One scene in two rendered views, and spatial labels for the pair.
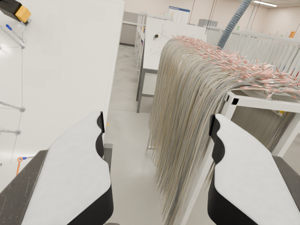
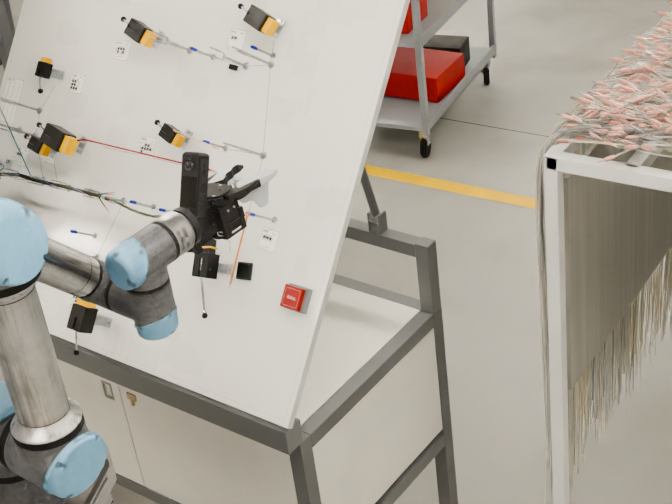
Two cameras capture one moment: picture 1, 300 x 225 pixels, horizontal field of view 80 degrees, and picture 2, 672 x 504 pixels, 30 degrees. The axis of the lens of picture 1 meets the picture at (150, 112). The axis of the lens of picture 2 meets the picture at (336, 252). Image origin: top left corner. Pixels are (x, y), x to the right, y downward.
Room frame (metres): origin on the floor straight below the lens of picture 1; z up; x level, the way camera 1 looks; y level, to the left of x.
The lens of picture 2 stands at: (-1.18, -1.56, 2.65)
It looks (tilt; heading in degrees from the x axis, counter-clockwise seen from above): 32 degrees down; 47
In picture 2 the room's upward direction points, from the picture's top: 8 degrees counter-clockwise
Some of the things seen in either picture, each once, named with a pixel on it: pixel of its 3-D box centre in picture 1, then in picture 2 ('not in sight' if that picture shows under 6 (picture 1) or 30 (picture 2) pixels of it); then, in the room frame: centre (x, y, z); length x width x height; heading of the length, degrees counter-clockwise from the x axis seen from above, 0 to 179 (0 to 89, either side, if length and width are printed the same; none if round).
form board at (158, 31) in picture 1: (171, 70); not in sight; (3.52, -0.27, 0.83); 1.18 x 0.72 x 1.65; 100
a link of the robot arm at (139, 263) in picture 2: not in sight; (141, 258); (-0.19, -0.03, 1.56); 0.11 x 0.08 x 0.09; 4
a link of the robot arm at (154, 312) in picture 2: not in sight; (146, 302); (-0.19, -0.01, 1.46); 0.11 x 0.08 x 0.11; 94
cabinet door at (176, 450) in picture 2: not in sight; (211, 464); (0.16, 0.41, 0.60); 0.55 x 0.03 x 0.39; 97
